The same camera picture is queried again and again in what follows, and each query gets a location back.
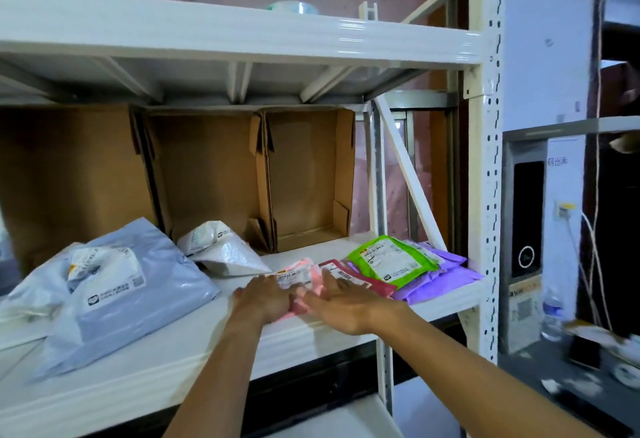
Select person's right hand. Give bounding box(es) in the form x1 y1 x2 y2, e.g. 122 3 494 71
297 268 411 337

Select person's left hand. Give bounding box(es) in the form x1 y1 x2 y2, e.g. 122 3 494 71
232 274 306 326

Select red mailer bag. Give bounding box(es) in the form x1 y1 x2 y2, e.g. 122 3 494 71
319 258 399 299

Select green mailer bag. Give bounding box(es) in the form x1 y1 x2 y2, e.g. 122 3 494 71
346 235 441 289

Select light pink mailer bag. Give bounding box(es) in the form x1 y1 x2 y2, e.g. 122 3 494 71
272 258 332 323

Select purple mailer bag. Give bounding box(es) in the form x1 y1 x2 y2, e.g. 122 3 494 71
392 262 485 305
399 240 469 273

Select large grey-blue mailer bag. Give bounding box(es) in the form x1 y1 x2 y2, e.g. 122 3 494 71
35 216 222 379

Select purple mailer bag front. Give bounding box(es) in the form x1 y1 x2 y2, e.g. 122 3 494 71
399 240 469 273

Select person's left forearm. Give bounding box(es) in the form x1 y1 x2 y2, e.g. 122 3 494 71
162 312 273 438

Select person's right forearm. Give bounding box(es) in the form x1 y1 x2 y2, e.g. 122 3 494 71
382 302 606 438

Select white metal shelf rack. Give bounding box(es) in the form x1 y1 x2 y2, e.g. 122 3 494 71
0 0 506 438

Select open brown cardboard box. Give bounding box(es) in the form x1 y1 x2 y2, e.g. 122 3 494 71
131 110 275 255
0 105 167 273
259 108 357 253

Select taped cardboard box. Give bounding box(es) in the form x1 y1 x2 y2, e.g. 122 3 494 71
499 273 545 355

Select grey device housing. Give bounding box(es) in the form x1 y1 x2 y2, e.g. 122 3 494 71
499 140 549 283

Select clear plastic water bottle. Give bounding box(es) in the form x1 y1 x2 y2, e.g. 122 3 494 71
541 286 566 343

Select clear tape roll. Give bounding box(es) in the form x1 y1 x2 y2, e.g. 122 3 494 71
265 0 320 17

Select black device with white ring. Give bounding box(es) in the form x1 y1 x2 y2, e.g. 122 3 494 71
511 160 546 279

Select white wall socket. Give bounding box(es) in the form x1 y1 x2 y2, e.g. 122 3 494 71
553 200 579 222

